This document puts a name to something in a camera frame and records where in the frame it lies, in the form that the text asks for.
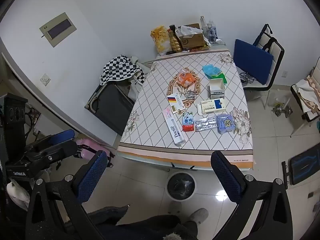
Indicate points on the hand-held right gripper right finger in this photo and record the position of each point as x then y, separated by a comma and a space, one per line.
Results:
226, 177

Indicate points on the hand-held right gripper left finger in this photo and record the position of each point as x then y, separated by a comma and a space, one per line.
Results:
92, 173

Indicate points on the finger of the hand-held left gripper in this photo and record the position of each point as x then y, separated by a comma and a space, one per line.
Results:
63, 150
62, 135

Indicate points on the white trash bin black liner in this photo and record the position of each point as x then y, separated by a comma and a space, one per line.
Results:
181, 186

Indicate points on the blue tissue packet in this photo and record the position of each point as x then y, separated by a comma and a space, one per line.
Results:
225, 124

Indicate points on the large silver blister pack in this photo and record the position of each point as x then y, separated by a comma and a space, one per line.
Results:
206, 124

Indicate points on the red white sachet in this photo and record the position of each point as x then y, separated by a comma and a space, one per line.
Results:
188, 123

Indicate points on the long white toothpaste box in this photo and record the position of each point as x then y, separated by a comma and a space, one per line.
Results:
176, 131

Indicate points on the white blue medicine box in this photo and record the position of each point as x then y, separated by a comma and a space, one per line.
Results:
212, 106

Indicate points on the small white box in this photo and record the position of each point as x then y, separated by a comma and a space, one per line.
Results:
216, 90

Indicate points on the small silver blister pack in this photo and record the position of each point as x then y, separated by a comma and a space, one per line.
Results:
191, 95

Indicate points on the flag-striped white box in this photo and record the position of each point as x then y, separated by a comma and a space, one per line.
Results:
175, 102

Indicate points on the pink suitcase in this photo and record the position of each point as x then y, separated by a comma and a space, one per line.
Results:
92, 151

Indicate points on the grey slipper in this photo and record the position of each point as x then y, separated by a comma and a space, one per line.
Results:
198, 215

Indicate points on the black open suitcase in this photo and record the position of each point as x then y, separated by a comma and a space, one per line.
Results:
110, 105

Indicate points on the person's legs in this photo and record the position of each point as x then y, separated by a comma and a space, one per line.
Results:
140, 226

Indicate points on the black blue fitness board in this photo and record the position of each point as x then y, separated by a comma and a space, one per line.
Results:
303, 167

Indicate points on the floral diamond-pattern tablecloth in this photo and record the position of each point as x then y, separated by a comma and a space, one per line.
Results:
155, 120

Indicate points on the checkered black white cloth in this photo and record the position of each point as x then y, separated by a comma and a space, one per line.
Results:
118, 68

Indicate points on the metal dumbbell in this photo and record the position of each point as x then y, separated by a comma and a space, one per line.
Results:
282, 110

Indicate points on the beige electrical panel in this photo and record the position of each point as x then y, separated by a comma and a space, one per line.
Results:
58, 29

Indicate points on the blue green plastic packet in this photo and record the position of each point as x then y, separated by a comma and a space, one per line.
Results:
213, 72

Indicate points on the orange plastic bag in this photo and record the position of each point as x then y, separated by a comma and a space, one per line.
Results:
186, 78

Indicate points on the chair with beige cloth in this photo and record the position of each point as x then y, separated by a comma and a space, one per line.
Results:
308, 97

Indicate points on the blue cushion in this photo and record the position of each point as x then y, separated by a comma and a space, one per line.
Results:
252, 61

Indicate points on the black white chair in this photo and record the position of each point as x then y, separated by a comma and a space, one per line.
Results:
275, 52

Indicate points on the yellow snack bag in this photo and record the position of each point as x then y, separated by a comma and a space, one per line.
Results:
160, 40

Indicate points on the cardboard box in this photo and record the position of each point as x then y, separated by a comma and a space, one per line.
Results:
193, 41

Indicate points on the cooking oil bottle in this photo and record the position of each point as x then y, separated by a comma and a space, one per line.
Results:
175, 42

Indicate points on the blue-label plastic bottle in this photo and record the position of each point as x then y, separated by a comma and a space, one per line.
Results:
211, 32

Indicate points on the clear plastic bottle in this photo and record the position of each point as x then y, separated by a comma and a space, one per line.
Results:
203, 27

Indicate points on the white plastic bag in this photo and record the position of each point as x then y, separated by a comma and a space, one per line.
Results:
187, 30

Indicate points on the white wall socket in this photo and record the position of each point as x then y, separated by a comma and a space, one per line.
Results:
45, 79

